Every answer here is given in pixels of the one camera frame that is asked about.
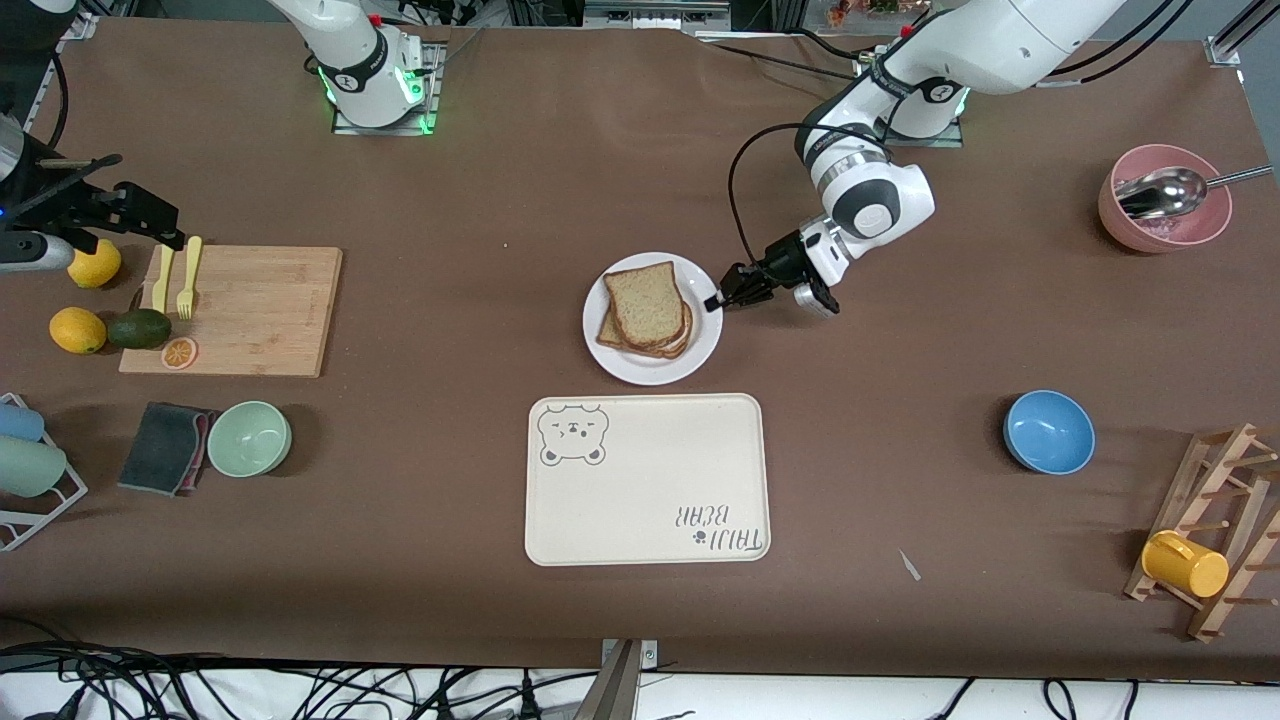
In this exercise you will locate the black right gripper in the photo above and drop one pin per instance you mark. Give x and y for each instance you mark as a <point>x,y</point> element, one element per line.
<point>88,208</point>

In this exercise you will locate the pink bowl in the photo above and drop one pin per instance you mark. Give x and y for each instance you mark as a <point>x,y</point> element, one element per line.
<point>1150,235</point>

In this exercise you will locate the brown bread slice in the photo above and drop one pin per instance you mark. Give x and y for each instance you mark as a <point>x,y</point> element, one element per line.
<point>645,300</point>
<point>610,333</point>

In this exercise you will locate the orange slice toy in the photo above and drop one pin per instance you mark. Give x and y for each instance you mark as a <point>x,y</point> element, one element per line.
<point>179,353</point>

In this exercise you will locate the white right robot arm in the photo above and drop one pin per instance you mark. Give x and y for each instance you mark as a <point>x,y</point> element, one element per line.
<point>365,60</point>

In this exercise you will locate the metal table bracket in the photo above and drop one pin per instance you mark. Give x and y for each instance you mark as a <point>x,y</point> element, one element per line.
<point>618,685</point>

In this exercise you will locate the blue bowl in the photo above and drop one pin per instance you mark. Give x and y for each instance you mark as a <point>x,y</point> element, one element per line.
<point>1049,433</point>

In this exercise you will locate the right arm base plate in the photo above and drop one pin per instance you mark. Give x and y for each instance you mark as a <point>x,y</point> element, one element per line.
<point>432,95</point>

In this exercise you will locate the green avocado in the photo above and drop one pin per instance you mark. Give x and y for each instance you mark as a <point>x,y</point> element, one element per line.
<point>140,329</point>

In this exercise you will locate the aluminium frame rail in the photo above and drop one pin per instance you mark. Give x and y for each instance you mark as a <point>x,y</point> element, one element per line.
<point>78,25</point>
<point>1225,50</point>

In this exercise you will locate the pale green cup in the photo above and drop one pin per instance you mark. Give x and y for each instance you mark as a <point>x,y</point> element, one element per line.
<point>28,467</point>

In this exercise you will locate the large metal spoon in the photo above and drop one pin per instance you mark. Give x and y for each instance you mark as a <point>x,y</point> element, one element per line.
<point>1160,192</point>

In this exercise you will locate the white round plate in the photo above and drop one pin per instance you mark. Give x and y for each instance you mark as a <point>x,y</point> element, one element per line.
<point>650,370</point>

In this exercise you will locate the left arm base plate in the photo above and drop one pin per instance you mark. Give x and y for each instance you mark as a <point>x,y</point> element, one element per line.
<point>950,140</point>

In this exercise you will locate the wooden cutting board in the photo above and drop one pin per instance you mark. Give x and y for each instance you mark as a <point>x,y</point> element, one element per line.
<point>270,310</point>

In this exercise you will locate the folded grey cloth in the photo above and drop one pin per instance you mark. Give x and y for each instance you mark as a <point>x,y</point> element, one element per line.
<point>160,448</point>

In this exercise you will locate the dark equipment rack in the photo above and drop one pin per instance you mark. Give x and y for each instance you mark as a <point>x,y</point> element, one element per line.
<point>650,12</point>

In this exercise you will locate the cream bear print tray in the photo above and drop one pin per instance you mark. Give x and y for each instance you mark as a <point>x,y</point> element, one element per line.
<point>650,470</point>

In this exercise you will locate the wooden peg rack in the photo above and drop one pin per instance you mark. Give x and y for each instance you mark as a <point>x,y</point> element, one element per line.
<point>1215,470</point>

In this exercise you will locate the yellow lemon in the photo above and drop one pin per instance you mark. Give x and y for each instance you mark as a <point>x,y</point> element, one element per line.
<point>77,331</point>
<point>97,268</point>

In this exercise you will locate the small tape scrap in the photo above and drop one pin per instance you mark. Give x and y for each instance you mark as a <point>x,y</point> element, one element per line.
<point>910,566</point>

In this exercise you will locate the yellow mug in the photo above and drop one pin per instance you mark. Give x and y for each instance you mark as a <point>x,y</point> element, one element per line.
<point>1185,565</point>

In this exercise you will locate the light blue cup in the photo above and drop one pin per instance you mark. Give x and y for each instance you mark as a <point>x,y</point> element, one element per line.
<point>18,422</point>

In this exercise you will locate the yellow plastic fork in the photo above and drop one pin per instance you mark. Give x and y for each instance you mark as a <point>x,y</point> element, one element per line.
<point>188,285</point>

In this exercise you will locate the yellow plastic knife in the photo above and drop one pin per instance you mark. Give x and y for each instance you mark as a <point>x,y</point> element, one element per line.
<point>162,285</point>

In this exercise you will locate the mint green bowl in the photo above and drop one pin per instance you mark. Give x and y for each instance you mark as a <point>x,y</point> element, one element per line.
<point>249,439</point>

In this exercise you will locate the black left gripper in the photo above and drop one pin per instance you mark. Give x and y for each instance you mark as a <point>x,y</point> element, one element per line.
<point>779,262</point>

